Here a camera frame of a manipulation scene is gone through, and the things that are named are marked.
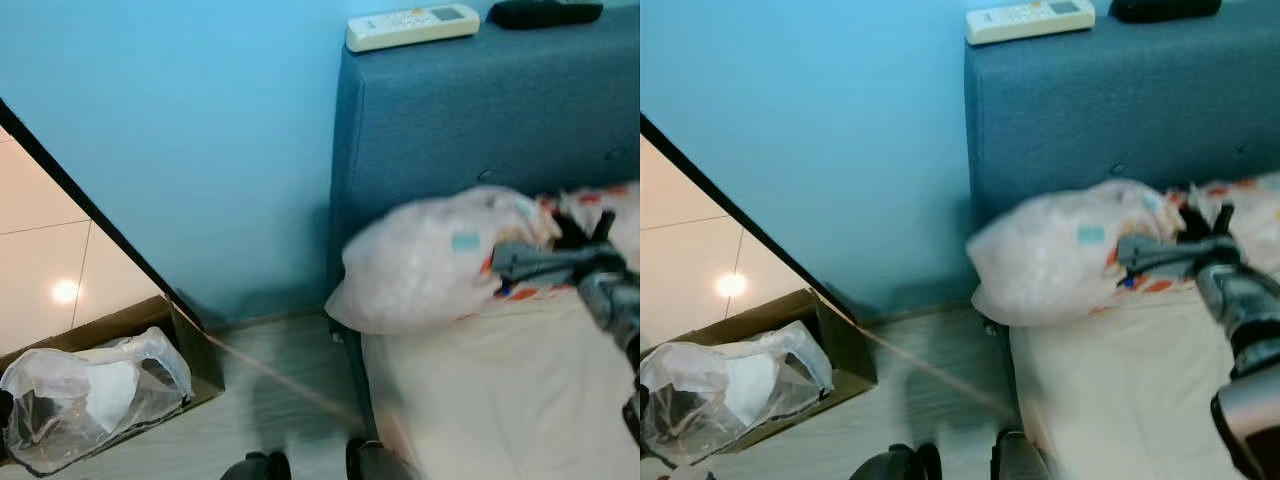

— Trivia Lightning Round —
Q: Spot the white remote control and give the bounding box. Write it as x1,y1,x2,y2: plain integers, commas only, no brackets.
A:
965,0,1097,46
345,4,482,53

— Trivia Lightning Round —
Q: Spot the silver robot leg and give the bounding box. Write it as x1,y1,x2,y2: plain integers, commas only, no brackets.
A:
345,436,426,480
990,430,1056,480
850,443,943,480
220,450,293,480

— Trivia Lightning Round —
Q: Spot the brown cardboard box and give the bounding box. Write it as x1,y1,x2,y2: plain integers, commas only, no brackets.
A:
640,288,879,463
0,294,227,471

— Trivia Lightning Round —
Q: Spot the black door frame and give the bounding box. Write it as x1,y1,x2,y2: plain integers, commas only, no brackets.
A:
640,112,861,326
0,95,206,336

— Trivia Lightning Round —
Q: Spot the silver robot left leg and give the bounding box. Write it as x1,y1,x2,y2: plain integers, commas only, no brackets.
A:
850,443,943,480
220,450,293,480

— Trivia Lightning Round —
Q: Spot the black remote control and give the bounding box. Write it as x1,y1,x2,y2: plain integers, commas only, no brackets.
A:
1110,0,1223,24
488,0,605,30

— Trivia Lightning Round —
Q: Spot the pink patterned pillow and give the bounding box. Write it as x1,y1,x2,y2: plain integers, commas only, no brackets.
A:
965,178,1280,327
325,183,641,336

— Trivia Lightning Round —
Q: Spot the clear plastic bag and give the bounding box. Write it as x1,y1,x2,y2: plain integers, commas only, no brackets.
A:
640,320,835,467
0,327,195,476

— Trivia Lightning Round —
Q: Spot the blue upholstered bed frame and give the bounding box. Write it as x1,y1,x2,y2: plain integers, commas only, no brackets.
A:
325,5,641,441
962,0,1280,431

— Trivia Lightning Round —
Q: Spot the silver robot right leg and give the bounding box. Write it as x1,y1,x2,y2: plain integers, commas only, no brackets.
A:
345,436,426,480
990,430,1056,480

